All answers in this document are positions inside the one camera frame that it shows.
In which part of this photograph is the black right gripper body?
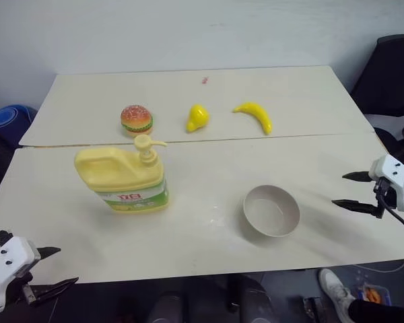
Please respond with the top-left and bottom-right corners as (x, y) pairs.
(372, 176), (397, 210)

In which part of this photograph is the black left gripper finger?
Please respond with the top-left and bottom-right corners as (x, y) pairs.
(22, 277), (79, 306)
(36, 246), (62, 262)

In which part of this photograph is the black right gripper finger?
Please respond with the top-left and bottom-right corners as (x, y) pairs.
(331, 199), (384, 220)
(341, 170), (372, 184)

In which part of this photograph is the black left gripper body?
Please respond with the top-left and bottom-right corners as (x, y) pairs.
(1, 268), (34, 306)

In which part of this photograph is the beige round bowl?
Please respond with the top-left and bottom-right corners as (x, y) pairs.
(242, 184), (301, 238)

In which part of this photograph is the yellow detergent pump bottle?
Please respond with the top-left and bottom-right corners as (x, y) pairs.
(73, 134), (170, 214)

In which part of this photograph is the white sneaker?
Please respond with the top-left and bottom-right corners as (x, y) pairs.
(317, 268), (357, 312)

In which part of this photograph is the blue tray with orange items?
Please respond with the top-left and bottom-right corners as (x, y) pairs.
(356, 283), (392, 306)

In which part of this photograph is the black office chair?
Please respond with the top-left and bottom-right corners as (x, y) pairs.
(349, 33), (404, 164)

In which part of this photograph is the black trouser leg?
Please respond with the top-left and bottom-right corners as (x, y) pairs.
(347, 297), (404, 323)

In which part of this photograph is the yellow toy banana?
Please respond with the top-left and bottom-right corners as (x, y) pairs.
(232, 102), (274, 136)

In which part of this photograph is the blue round stool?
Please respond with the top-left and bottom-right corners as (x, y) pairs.
(0, 104), (38, 149)

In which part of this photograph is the toy hamburger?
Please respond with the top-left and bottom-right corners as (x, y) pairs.
(120, 104), (154, 137)

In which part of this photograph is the yellow toy pear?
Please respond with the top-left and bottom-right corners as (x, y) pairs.
(184, 103), (211, 133)

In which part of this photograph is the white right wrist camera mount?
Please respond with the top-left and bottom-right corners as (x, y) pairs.
(368, 154), (404, 213)

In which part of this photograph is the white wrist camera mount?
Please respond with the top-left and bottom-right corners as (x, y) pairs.
(0, 236), (42, 314)
(368, 154), (404, 213)

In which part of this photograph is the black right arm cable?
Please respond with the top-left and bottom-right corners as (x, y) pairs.
(376, 180), (404, 246)

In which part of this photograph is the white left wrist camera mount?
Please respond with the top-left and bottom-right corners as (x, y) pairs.
(0, 236), (42, 314)

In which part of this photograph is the white floor cable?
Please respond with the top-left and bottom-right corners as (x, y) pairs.
(352, 258), (404, 274)

